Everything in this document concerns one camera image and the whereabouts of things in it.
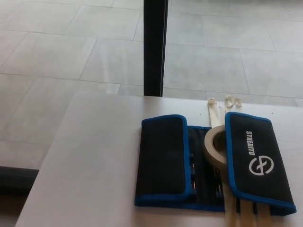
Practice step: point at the black blue-trimmed folding toolkit case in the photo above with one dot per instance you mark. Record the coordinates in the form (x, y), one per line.
(163, 156)

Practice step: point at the black vertical pillar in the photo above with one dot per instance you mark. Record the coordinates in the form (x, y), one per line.
(155, 47)

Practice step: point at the beige masking tape roll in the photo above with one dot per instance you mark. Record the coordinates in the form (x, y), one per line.
(209, 151)

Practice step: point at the dark low bench edge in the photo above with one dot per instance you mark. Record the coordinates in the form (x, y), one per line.
(16, 176)

